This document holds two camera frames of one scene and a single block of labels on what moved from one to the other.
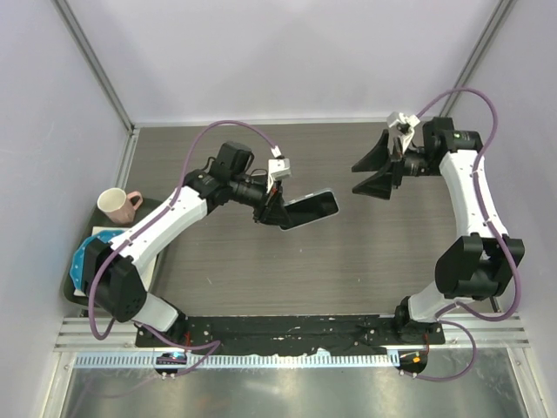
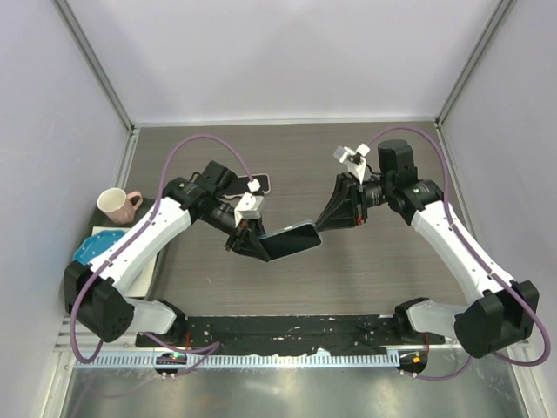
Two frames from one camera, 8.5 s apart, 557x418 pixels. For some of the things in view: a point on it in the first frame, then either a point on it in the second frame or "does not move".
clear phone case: x=309 y=208 → x=291 y=240
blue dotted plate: x=77 y=269 does not move
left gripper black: x=272 y=209 → x=254 y=244
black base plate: x=289 y=333 does not move
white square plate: x=149 y=268 does not move
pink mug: x=118 y=205 does not move
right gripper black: x=380 y=185 → x=342 y=212
